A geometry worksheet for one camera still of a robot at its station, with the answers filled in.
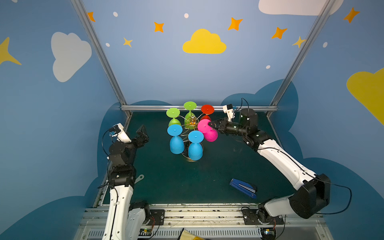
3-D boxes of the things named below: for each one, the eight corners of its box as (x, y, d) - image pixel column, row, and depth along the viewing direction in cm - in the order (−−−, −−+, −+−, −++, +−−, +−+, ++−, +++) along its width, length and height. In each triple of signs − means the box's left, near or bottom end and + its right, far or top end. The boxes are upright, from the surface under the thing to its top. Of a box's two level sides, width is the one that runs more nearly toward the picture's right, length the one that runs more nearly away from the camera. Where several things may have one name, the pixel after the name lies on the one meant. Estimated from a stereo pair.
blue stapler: (228, 184, 87) (230, 182, 84) (231, 178, 90) (232, 176, 87) (254, 198, 83) (256, 196, 80) (256, 191, 85) (258, 189, 82)
